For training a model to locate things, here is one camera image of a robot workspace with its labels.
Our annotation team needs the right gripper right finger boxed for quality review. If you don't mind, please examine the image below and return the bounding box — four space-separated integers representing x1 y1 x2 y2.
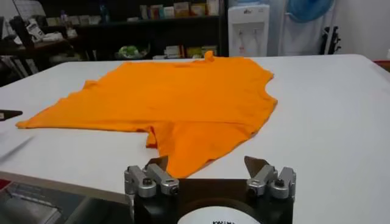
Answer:
243 155 297 200

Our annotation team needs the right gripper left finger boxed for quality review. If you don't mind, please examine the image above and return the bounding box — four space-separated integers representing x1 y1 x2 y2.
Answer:
124 155 180 198

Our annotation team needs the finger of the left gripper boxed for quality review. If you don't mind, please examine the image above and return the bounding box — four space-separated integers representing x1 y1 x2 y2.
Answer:
0 109 24 122

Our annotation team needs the orange t-shirt with white print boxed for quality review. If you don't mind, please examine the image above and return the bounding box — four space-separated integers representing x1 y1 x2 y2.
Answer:
15 51 278 179

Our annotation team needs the dark wooden desk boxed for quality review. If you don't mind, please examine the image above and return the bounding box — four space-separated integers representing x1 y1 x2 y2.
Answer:
0 38 80 77

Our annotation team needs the red white carton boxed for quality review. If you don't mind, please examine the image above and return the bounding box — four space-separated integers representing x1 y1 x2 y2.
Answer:
164 45 184 59

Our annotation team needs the bowl with green packets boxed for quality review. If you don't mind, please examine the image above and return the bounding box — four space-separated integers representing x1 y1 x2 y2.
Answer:
116 44 150 60

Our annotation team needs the white metal jug rack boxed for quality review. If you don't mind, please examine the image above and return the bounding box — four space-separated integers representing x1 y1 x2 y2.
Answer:
268 0 339 57

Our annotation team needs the white water dispenser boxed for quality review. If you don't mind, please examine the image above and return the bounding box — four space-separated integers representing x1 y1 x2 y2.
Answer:
227 3 271 58

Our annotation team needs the black shelving unit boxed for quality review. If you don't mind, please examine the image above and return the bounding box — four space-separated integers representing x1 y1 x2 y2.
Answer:
39 0 229 60

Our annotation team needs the black clamp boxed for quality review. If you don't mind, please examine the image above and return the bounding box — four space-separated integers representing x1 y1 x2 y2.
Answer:
319 26 342 55

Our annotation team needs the yellow white carton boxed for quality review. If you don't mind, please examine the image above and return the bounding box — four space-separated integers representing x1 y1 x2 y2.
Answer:
173 2 191 18

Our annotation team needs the blue water jug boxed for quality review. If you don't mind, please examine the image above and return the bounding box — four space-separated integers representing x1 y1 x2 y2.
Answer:
286 0 335 24

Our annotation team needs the orange white carton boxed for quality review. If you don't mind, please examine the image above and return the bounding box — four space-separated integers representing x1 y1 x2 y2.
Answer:
190 3 207 17

